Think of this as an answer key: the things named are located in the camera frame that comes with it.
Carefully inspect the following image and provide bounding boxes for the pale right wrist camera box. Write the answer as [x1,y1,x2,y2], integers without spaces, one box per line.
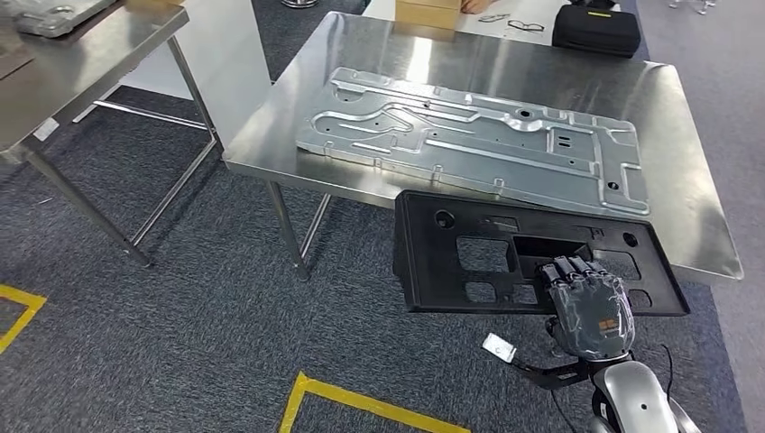
[481,332,519,365]

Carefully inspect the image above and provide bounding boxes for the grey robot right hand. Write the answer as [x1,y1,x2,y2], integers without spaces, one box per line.
[538,255,637,364]

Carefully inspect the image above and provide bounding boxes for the black zip case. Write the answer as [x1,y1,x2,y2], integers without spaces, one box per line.
[550,4,642,60]

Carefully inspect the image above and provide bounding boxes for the white desk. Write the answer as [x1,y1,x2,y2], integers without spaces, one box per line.
[361,0,624,47]

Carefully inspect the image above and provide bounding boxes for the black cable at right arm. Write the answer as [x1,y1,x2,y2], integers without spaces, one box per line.
[659,344,677,402]

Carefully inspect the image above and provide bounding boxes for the stamped silver metal plate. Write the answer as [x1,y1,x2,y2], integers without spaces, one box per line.
[295,66,651,218]

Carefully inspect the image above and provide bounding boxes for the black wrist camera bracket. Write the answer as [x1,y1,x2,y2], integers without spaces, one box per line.
[512,357,597,393]

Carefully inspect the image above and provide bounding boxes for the stainless steel workbench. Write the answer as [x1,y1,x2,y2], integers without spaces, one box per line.
[222,11,745,283]

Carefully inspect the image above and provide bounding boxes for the black plastic panel part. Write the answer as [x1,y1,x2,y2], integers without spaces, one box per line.
[392,189,692,318]

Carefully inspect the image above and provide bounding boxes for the cardboard box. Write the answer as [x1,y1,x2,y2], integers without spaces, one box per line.
[393,0,463,31]

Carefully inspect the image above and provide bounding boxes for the grey metal part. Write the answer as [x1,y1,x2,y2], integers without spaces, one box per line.
[10,0,118,39]

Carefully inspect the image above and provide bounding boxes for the small stainless steel table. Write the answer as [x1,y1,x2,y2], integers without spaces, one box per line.
[0,0,220,269]

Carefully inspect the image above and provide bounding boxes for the white panel board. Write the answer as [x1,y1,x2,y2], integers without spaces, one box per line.
[118,0,273,152]

